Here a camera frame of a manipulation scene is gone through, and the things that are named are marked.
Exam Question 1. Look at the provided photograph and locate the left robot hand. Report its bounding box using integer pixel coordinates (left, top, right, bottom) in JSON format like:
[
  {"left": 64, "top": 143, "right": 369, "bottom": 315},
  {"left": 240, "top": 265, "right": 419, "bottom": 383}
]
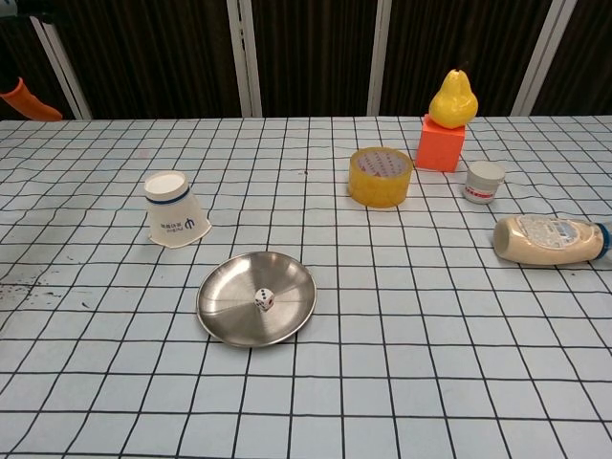
[{"left": 0, "top": 77, "right": 63, "bottom": 121}]

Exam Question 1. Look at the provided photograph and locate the white paper cup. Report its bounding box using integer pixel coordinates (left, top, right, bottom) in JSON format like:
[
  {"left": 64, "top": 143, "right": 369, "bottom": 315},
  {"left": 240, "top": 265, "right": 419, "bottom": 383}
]
[{"left": 143, "top": 170, "right": 212, "bottom": 250}]

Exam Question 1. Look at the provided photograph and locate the round steel plate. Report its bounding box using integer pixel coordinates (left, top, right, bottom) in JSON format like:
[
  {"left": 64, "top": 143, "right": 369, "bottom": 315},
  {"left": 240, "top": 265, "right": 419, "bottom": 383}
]
[{"left": 195, "top": 251, "right": 318, "bottom": 348}]

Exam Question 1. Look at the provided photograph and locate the yellow tape roll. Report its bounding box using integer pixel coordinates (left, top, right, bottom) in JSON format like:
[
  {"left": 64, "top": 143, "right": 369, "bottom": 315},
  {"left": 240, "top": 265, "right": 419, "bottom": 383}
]
[{"left": 347, "top": 147, "right": 415, "bottom": 209}]

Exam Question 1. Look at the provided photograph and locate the orange cube block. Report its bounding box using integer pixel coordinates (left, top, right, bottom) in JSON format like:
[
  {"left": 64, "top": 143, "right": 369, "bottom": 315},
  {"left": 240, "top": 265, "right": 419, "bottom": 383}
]
[{"left": 414, "top": 114, "right": 468, "bottom": 172}]

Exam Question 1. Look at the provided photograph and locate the checkered tablecloth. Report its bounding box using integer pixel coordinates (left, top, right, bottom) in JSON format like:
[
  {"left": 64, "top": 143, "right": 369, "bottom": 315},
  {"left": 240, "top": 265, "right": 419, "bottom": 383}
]
[{"left": 0, "top": 114, "right": 612, "bottom": 459}]

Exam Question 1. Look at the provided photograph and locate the yellow toy pear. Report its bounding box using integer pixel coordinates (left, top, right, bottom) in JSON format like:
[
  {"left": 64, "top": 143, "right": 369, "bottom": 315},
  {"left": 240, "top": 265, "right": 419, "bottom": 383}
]
[{"left": 428, "top": 68, "right": 479, "bottom": 129}]

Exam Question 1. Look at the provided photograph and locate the small white jar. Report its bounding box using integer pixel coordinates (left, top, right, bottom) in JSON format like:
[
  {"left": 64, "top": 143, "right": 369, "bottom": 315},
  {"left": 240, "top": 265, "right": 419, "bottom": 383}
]
[{"left": 462, "top": 160, "right": 507, "bottom": 206}]

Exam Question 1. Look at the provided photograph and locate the beige sauce squeeze bottle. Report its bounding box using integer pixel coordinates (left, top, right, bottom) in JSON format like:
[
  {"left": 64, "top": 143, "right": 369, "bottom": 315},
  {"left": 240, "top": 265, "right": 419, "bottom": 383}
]
[{"left": 492, "top": 214, "right": 612, "bottom": 266}]

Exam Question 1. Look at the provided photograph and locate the white aluminium frame post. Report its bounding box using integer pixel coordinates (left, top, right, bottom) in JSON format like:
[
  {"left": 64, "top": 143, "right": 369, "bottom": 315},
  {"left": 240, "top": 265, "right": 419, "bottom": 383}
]
[
  {"left": 514, "top": 0, "right": 568, "bottom": 117},
  {"left": 28, "top": 13, "right": 92, "bottom": 120},
  {"left": 367, "top": 0, "right": 392, "bottom": 117},
  {"left": 227, "top": 0, "right": 263, "bottom": 119}
]

